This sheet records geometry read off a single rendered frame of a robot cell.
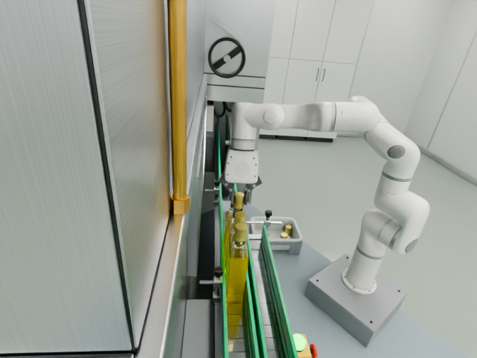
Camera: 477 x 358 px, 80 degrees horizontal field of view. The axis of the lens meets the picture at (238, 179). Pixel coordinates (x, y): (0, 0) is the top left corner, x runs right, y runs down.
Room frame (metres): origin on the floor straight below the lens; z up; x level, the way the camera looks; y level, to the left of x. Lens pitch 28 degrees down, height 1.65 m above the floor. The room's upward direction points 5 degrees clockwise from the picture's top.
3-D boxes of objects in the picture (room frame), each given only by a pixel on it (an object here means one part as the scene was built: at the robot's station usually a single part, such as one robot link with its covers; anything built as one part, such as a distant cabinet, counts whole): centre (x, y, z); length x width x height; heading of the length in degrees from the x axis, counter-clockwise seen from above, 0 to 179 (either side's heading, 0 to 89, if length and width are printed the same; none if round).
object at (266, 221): (0.95, -0.11, 0.95); 0.17 x 0.03 x 0.12; 97
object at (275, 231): (1.07, -0.19, 0.80); 0.22 x 0.17 x 0.09; 97
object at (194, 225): (1.06, 0.17, 1.15); 0.90 x 0.03 x 0.34; 7
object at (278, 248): (1.07, -0.17, 0.79); 0.27 x 0.17 x 0.08; 97
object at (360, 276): (0.81, -0.50, 0.91); 0.16 x 0.13 x 0.15; 142
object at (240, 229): (0.64, -0.02, 1.14); 0.04 x 0.04 x 0.04
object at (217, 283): (0.62, 0.05, 0.94); 0.07 x 0.04 x 0.13; 97
